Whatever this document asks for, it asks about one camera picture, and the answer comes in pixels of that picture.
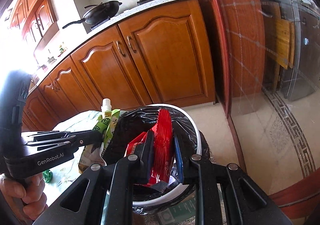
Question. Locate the white bin with black bag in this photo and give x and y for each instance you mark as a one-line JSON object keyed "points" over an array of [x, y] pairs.
{"points": [[125, 127]]}

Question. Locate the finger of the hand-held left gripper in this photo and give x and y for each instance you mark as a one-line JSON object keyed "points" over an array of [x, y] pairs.
{"points": [[50, 136], [86, 138]]}

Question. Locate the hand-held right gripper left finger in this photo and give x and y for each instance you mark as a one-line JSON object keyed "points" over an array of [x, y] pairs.
{"points": [[147, 157]]}

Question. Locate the grey appliance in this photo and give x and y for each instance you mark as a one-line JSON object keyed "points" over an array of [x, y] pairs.
{"points": [[303, 47]]}

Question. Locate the black wok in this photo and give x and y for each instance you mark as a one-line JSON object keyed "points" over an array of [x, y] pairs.
{"points": [[101, 11]]}

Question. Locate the row of condiment bottles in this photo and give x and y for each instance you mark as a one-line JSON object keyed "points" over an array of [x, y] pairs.
{"points": [[62, 48]]}

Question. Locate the wooden folding chair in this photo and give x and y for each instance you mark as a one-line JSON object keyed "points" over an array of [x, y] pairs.
{"points": [[281, 37]]}

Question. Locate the red snack packet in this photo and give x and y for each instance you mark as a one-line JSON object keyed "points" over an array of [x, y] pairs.
{"points": [[162, 145]]}

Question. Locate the person's left hand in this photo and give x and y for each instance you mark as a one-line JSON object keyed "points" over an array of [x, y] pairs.
{"points": [[25, 197]]}

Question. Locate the wooden wall cabinets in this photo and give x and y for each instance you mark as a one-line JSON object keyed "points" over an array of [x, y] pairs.
{"points": [[37, 10]]}

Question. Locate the wooden base cabinets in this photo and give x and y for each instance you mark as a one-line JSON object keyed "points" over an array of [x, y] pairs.
{"points": [[162, 57]]}

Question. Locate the light green floral tablecloth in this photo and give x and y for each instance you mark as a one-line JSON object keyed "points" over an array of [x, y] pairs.
{"points": [[72, 123]]}

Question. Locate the green printed cardboard box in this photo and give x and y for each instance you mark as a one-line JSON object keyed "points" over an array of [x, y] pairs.
{"points": [[177, 211]]}

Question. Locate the green drink pouch white spout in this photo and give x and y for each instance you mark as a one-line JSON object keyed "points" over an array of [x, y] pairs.
{"points": [[111, 122]]}

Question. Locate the glass sliding door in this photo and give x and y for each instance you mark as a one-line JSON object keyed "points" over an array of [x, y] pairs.
{"points": [[250, 52]]}

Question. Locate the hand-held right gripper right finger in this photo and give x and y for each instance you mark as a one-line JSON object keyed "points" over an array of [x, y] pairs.
{"points": [[180, 162]]}

